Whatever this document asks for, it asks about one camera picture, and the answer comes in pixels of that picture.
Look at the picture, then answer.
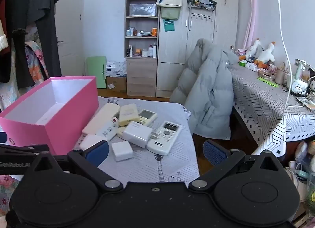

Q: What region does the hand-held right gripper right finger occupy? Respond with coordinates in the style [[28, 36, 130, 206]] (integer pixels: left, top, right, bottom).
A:
[[188, 139, 292, 192]]

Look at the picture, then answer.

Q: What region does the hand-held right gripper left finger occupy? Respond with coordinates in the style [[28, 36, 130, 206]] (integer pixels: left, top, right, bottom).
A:
[[23, 141, 123, 193]]

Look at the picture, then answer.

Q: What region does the white door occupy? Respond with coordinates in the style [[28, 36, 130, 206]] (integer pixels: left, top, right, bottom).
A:
[[55, 0, 85, 77]]

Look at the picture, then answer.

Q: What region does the dark grey hanging garment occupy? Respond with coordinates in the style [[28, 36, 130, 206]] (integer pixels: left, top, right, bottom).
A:
[[28, 0, 62, 78]]

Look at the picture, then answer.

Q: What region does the light wooden wardrobe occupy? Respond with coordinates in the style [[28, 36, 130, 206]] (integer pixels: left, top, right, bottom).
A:
[[156, 0, 240, 98]]

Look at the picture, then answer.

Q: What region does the beige cup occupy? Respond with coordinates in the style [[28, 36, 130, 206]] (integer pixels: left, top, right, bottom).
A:
[[275, 67, 287, 86]]

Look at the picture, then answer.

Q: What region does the over-door wire rack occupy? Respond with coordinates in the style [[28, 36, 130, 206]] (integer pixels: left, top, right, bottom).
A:
[[187, 0, 217, 21]]

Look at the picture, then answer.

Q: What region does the white cable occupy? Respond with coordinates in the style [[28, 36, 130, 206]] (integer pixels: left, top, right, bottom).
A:
[[272, 0, 306, 117]]

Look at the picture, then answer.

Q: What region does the green bag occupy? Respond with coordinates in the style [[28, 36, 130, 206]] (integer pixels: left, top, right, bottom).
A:
[[160, 6, 181, 20]]

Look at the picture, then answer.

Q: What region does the large white charger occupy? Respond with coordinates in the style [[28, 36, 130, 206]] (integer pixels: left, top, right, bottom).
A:
[[118, 121, 153, 148]]

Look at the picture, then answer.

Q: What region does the silver plastic bag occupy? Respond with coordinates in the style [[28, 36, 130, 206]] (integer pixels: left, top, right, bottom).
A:
[[129, 3, 157, 17]]

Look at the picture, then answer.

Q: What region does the pink cardboard box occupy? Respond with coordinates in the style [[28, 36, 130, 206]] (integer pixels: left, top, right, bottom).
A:
[[0, 76, 99, 156]]

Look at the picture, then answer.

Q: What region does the grey puffer jacket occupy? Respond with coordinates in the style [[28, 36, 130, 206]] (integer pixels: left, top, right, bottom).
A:
[[170, 38, 238, 140]]

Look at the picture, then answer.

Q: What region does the table with patterned cloth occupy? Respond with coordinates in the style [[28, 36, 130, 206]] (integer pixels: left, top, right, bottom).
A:
[[231, 62, 315, 158]]

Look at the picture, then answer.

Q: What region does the green ruler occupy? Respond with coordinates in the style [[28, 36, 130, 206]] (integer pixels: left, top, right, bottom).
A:
[[257, 76, 280, 87]]

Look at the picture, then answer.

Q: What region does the white blender appliance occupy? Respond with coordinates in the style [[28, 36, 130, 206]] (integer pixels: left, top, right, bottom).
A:
[[290, 59, 311, 95]]

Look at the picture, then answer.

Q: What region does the teal pouch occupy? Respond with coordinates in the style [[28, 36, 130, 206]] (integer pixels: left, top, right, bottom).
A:
[[163, 19, 176, 32]]

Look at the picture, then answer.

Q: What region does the white plush goose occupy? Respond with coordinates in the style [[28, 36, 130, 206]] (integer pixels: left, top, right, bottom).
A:
[[256, 41, 276, 67], [245, 38, 264, 61]]

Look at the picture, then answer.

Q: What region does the pink curtain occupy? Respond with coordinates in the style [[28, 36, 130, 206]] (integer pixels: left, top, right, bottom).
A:
[[242, 0, 259, 50]]

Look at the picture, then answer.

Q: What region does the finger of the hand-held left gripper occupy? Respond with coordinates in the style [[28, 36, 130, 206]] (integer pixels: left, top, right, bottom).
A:
[[0, 131, 51, 156]]

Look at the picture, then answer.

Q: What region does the pale remote with screen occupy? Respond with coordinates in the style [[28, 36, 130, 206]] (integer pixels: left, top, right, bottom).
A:
[[136, 109, 158, 126]]

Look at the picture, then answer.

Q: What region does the white remote control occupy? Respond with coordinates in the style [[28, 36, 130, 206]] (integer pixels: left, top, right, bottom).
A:
[[147, 121, 183, 156]]

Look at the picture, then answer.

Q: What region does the yellowed remote control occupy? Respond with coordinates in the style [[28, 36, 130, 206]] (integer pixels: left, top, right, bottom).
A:
[[119, 103, 140, 126]]

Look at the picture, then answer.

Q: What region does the white remote with red button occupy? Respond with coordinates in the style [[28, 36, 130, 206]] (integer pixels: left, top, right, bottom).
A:
[[95, 117, 120, 142]]

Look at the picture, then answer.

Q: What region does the black hanging jacket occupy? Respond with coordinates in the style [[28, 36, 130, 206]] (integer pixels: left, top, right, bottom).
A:
[[5, 0, 35, 88]]

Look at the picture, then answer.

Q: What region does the small white charger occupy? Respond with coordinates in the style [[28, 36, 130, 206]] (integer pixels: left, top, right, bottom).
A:
[[111, 141, 134, 162]]

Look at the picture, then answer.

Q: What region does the wooden shelf unit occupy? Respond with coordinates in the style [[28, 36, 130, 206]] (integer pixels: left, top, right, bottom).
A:
[[124, 0, 159, 97]]

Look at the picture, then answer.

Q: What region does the small cardboard box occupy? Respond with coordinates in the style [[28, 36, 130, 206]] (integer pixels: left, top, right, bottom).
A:
[[106, 76, 127, 93]]

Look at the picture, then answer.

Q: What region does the long cream remote control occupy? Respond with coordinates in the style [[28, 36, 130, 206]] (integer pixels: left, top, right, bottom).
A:
[[82, 102, 120, 135]]

